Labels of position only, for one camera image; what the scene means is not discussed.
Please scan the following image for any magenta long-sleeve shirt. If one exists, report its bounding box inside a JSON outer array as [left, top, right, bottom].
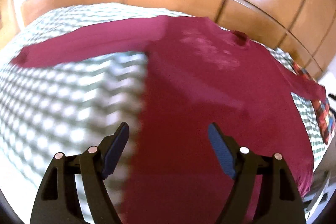
[[13, 15, 326, 223]]

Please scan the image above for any red blue plaid cloth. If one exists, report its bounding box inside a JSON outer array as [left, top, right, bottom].
[[291, 61, 335, 144]]

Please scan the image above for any green white checkered bedsheet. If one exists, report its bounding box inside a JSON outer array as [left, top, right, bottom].
[[1, 3, 333, 223]]

